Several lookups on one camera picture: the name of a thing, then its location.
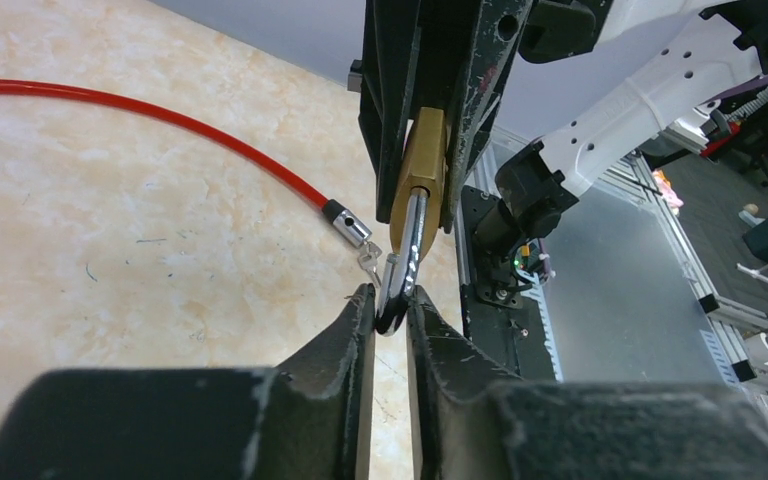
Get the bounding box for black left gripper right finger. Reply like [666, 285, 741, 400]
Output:
[407, 288, 768, 479]

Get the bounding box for brass padlock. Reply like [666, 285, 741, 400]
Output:
[375, 107, 447, 336]

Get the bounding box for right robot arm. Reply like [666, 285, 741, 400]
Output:
[352, 1, 768, 257]

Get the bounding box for white slotted cable duct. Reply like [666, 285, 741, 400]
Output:
[524, 273, 564, 382]

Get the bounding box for silver cable lock keys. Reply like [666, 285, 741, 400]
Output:
[358, 241, 382, 289]

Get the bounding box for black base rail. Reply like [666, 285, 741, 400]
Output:
[458, 186, 558, 381]

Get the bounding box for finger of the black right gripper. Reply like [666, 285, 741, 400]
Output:
[440, 1, 533, 232]
[358, 0, 420, 224]

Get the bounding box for red cable lock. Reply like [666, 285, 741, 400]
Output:
[0, 79, 381, 254]

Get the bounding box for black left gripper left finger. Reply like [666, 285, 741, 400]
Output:
[0, 284, 375, 479]

